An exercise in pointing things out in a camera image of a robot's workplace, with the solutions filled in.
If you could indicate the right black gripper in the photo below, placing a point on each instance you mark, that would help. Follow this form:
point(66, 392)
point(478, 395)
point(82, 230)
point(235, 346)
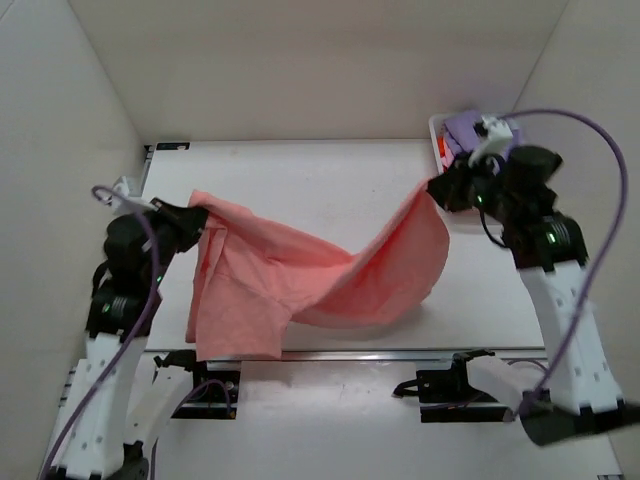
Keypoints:
point(444, 188)

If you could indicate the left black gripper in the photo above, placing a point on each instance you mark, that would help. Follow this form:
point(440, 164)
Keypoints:
point(195, 217)

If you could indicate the salmon pink t shirt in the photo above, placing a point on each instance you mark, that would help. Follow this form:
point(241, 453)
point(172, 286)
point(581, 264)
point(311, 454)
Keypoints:
point(254, 276)

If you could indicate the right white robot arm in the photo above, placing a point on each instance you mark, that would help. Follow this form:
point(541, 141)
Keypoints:
point(576, 395)

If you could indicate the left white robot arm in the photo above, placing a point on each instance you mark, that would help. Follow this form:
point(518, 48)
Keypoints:
point(96, 439)

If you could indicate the orange t shirt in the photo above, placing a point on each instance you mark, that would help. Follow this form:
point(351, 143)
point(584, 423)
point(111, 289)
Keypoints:
point(441, 146)

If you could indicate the purple t shirt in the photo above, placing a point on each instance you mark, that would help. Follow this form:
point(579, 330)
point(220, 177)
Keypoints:
point(461, 135)

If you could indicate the white plastic basket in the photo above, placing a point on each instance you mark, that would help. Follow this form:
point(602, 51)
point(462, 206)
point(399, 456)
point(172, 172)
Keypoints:
point(435, 130)

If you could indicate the black corner label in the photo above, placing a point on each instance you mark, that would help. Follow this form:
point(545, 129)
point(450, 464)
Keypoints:
point(172, 146)

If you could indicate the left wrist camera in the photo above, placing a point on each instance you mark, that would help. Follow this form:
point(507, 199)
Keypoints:
point(127, 192)

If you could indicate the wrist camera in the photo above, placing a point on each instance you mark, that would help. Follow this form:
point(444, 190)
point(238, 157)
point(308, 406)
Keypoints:
point(127, 192)
point(495, 136)

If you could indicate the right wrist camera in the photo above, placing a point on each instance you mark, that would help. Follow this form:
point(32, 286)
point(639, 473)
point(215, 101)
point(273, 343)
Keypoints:
point(495, 136)

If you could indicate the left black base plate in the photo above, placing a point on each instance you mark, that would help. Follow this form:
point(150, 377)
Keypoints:
point(215, 392)

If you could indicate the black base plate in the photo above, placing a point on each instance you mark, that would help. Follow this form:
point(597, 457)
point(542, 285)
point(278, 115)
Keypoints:
point(215, 392)
point(445, 398)

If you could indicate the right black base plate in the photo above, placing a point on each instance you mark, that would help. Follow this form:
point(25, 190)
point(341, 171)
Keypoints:
point(445, 398)

